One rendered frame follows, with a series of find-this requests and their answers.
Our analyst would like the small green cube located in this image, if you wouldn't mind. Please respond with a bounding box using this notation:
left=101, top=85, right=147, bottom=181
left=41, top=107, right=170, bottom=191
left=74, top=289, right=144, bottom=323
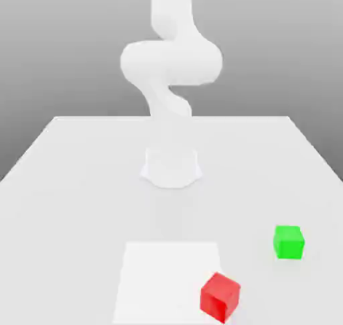
left=273, top=224, right=305, bottom=260

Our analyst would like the small red cube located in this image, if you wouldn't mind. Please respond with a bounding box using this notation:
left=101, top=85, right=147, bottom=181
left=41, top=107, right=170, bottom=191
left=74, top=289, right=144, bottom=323
left=199, top=271, right=242, bottom=324

